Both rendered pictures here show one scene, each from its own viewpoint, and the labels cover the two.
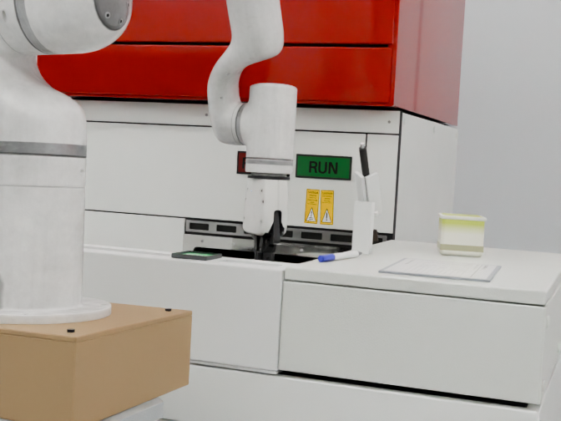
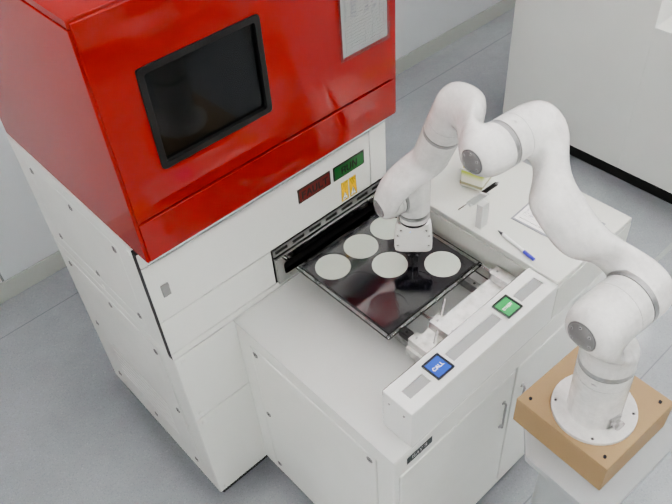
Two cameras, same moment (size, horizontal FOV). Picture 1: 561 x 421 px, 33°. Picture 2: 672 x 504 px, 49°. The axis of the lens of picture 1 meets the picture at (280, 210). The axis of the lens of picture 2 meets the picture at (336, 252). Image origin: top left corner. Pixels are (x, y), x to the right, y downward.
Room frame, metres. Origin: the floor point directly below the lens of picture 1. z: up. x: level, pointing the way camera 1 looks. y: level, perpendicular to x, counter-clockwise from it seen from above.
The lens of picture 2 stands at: (1.12, 1.36, 2.39)
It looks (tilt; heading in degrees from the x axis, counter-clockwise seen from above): 45 degrees down; 301
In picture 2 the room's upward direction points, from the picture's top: 5 degrees counter-clockwise
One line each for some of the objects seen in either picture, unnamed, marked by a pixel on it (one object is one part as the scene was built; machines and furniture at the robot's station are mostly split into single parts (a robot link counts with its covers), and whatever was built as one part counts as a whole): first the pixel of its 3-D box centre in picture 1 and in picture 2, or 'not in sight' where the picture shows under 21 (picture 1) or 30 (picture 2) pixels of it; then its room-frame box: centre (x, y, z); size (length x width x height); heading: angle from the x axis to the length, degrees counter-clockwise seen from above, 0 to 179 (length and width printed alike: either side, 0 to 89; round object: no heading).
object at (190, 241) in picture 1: (280, 265); (333, 233); (1.94, -0.01, 0.89); 0.44 x 0.02 x 0.10; 70
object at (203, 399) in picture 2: not in sight; (238, 309); (2.34, 0.04, 0.41); 0.82 x 0.71 x 0.82; 70
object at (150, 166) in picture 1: (207, 198); (279, 229); (2.02, 0.16, 1.02); 0.82 x 0.03 x 0.40; 70
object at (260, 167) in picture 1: (268, 167); (412, 213); (1.68, 0.02, 1.09); 0.09 x 0.08 x 0.03; 23
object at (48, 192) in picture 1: (32, 234); (599, 385); (1.12, 0.29, 1.01); 0.19 x 0.19 x 0.18
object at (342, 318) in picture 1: (448, 303); (502, 215); (1.52, -0.28, 0.89); 0.62 x 0.35 x 0.14; 160
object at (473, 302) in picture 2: not in sight; (463, 319); (1.49, 0.13, 0.87); 0.36 x 0.08 x 0.03; 70
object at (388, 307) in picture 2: not in sight; (387, 265); (1.74, 0.05, 0.90); 0.34 x 0.34 x 0.01; 70
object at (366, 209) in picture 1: (366, 212); (478, 205); (1.56, -0.14, 1.03); 0.06 x 0.04 x 0.13; 160
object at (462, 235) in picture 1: (460, 234); (476, 173); (1.62, -0.31, 1.00); 0.07 x 0.07 x 0.07; 85
